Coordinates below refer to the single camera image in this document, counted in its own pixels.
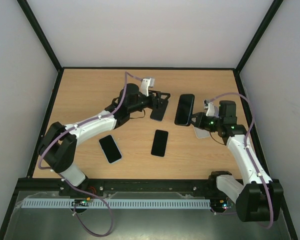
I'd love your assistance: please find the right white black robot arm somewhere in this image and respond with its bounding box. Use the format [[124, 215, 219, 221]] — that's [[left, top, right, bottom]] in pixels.
[[190, 100, 284, 225]]

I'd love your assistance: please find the black aluminium frame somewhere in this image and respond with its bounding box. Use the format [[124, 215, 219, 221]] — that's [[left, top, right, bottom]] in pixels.
[[0, 0, 298, 240]]

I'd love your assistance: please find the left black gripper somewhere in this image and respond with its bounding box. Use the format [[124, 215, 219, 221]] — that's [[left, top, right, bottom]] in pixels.
[[128, 90, 171, 115]]

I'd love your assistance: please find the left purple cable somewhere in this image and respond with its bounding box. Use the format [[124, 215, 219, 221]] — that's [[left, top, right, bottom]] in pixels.
[[37, 71, 145, 236]]

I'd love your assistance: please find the light blue slotted cable duct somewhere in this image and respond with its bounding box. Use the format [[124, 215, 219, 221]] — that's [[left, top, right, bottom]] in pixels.
[[21, 198, 211, 210]]

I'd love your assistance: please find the black phone case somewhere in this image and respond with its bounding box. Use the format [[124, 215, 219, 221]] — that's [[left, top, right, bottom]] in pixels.
[[174, 93, 195, 127]]

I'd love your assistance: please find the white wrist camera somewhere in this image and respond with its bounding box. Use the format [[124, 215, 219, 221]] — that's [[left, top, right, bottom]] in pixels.
[[203, 99, 219, 118], [140, 77, 155, 97]]

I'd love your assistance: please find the black mounting rail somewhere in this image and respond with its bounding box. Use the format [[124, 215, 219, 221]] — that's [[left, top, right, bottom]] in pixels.
[[58, 178, 281, 200]]

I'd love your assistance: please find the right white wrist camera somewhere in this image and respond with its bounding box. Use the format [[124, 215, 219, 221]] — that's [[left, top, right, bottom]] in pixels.
[[203, 99, 219, 118]]

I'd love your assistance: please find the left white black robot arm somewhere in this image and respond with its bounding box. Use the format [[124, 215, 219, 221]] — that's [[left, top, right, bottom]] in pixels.
[[37, 83, 171, 189]]

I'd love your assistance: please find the beige phone case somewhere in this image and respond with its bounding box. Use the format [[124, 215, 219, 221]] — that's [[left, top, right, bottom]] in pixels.
[[193, 127, 210, 139]]

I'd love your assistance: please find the black phone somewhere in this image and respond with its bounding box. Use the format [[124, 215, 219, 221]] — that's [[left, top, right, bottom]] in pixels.
[[151, 129, 169, 157]]

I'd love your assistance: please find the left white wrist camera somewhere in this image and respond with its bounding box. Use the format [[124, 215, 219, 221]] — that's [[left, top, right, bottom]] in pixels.
[[140, 77, 155, 97]]

